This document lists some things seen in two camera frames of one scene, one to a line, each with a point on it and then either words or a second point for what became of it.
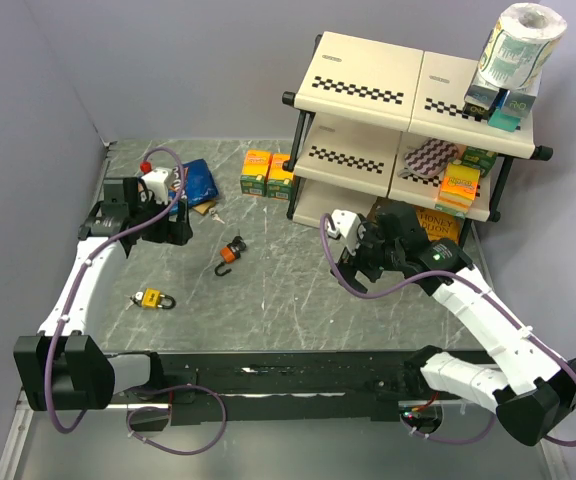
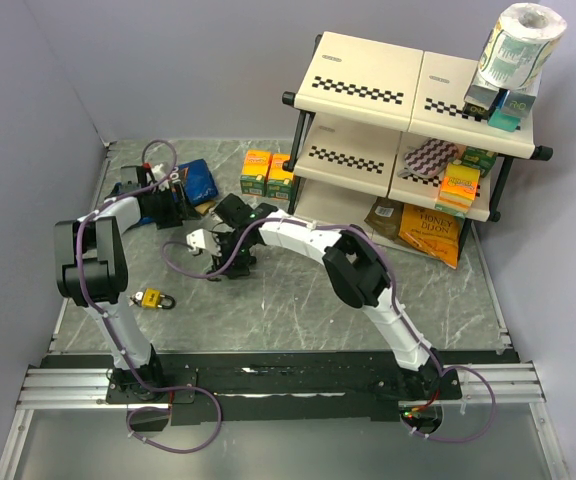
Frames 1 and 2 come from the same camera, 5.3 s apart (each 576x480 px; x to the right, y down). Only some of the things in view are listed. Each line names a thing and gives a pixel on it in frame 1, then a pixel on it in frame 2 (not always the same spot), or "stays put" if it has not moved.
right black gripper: x=348 y=264 → x=220 y=262
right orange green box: x=280 y=181 stays put
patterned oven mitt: x=428 y=158 stays put
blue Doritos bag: x=199 y=185 stays put
